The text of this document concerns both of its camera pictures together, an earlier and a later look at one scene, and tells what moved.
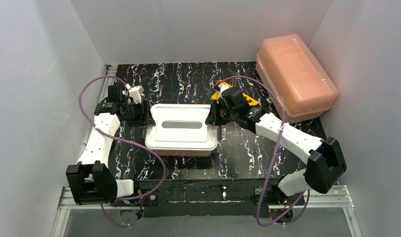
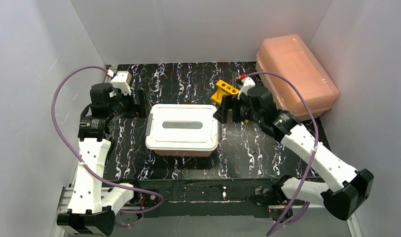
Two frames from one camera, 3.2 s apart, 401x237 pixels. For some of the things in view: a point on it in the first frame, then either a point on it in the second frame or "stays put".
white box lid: (181, 127) stays put
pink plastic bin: (184, 152) stays put
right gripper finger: (214, 115) to (221, 114)
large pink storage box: (292, 71) stays put
